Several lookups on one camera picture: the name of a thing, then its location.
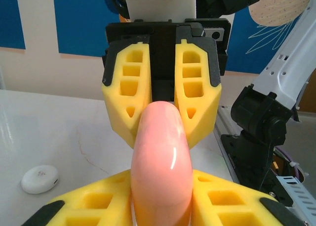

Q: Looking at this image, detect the white round earbud charging case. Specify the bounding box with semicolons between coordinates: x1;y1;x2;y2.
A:
21;164;60;195

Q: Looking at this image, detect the grey slotted cable duct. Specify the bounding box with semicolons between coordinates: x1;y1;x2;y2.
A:
276;174;316;226

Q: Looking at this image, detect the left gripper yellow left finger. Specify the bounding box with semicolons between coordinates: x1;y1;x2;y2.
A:
21;170;136;226

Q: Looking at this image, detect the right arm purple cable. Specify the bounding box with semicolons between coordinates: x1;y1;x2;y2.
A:
275;146;307;180

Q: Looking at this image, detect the pink earbud charging case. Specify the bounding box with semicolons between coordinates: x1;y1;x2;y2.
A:
130;100;194;226

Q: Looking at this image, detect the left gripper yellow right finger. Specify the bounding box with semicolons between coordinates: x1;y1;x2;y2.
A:
190;170;307;226

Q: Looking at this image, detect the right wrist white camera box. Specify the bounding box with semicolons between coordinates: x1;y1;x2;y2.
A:
114;0;198;23

